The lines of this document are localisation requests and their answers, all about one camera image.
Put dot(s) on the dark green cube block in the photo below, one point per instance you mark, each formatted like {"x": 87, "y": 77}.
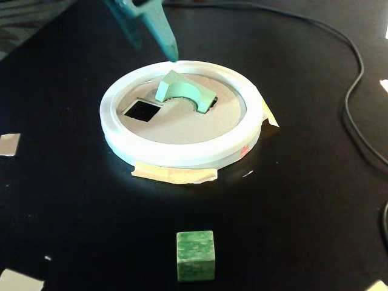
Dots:
{"x": 195, "y": 257}

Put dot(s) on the tan tape piece bottom-left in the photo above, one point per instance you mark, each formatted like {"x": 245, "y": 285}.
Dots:
{"x": 18, "y": 280}

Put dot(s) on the short tan masking tape strip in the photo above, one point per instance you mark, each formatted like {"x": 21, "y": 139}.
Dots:
{"x": 269, "y": 116}

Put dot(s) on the beige paper tape square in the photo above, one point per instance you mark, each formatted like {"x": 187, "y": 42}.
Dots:
{"x": 9, "y": 145}

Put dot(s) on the light green U shape block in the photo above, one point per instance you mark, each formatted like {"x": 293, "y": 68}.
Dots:
{"x": 182, "y": 89}

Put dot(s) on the pale yellow paper corner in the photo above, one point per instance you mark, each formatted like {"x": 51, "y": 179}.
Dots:
{"x": 380, "y": 286}

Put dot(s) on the white round shape sorter container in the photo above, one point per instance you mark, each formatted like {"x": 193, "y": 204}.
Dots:
{"x": 182, "y": 145}

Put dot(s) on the small white paper piece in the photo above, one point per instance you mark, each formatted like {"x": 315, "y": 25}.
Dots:
{"x": 385, "y": 85}

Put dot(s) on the long tan masking tape strip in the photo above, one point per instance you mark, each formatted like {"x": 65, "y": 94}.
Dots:
{"x": 182, "y": 175}

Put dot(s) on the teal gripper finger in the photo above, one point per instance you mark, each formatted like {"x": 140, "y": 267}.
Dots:
{"x": 127, "y": 21}
{"x": 160, "y": 30}

